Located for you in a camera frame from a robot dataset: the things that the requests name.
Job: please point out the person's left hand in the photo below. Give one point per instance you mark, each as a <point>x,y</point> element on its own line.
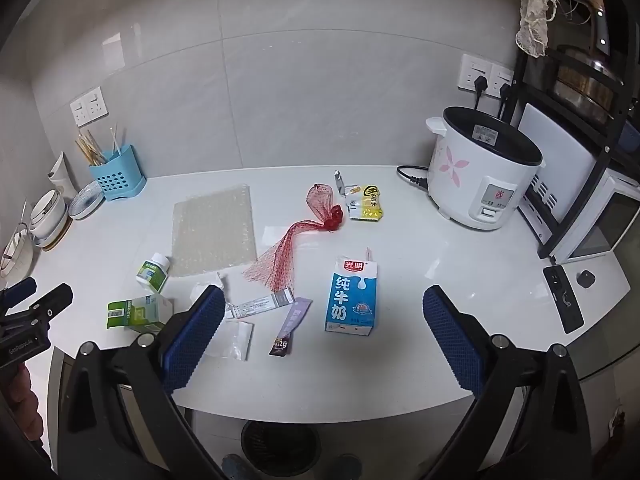
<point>25,405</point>

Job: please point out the round wooden trivet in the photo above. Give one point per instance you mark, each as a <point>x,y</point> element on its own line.
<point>55,242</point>

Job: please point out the cream large bowl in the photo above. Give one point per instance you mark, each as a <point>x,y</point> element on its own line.
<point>17,260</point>

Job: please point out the black metal rack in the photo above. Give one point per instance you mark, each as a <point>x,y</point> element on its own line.
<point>589,170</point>

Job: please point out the white tissue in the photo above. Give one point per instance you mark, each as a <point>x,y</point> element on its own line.
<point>216,280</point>

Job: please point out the grey slipper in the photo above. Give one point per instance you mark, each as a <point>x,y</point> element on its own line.
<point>350,467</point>
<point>235,467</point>

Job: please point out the beige net cloth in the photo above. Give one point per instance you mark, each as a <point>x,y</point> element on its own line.
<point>535,15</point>

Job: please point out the green white medicine box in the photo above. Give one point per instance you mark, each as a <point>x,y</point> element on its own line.
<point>140,312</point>

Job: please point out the yellow snack packet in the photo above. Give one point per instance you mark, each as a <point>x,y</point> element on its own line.
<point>367,205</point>

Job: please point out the purple sachet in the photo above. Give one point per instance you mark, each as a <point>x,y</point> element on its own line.
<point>292,320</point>

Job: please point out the white cutting board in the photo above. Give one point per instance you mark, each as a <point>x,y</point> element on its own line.
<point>555,145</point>

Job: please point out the white flowered rice cooker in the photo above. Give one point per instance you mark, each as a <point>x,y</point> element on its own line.
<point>465,180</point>

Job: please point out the black power plug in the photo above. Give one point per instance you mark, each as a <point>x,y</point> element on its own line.
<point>503,92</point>
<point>479,85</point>

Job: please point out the bundle of chopsticks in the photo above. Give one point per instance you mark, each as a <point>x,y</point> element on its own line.
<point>90,150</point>

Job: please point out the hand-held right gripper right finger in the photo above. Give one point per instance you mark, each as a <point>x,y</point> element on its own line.
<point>450,340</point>

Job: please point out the red mesh bag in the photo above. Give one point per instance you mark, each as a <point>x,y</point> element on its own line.
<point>280,255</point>

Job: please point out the white tube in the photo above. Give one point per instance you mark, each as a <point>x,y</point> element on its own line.
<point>255,305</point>

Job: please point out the white wall socket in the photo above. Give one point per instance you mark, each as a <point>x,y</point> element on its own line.
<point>475,67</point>
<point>80,112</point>
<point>97,104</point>
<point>504,77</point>

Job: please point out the small black cap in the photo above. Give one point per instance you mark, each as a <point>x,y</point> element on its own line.
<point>585,279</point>

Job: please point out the clear bubble wrap sheet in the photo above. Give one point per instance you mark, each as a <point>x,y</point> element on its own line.
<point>212,230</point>

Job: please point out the ribbed blue white plate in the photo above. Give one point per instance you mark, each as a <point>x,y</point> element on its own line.
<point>82,202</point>

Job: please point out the steel pot with lid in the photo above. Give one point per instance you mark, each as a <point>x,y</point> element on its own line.
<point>585,90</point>

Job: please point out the clear plastic bag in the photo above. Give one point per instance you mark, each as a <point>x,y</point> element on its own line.
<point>235,340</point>

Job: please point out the grey left slipper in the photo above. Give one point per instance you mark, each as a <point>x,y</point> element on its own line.
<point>235,467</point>

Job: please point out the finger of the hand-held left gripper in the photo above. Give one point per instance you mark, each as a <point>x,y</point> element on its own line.
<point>45,302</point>
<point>20,290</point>

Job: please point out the white ceramic bowl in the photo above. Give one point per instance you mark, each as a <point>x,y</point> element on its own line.
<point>47,215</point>

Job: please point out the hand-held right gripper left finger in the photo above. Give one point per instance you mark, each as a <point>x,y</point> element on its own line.
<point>195,340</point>

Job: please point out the black mesh trash bin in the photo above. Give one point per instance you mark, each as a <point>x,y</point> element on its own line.
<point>280,447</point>

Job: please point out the white slanted cup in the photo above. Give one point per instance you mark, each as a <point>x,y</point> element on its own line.
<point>61,175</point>

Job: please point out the grey right slipper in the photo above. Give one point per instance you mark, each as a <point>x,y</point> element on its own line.
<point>350,467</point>

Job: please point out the blue white milk carton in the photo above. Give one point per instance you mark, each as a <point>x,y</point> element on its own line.
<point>350,295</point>

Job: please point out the green white medicine bottle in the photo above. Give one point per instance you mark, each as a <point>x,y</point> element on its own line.
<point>152,272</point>

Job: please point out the black rectangular device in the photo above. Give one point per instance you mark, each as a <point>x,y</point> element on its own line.
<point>562,300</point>

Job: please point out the white microwave oven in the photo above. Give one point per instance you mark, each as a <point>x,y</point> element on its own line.
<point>600,220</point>

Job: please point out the blue utensil holder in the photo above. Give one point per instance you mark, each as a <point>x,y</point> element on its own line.
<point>117,180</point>

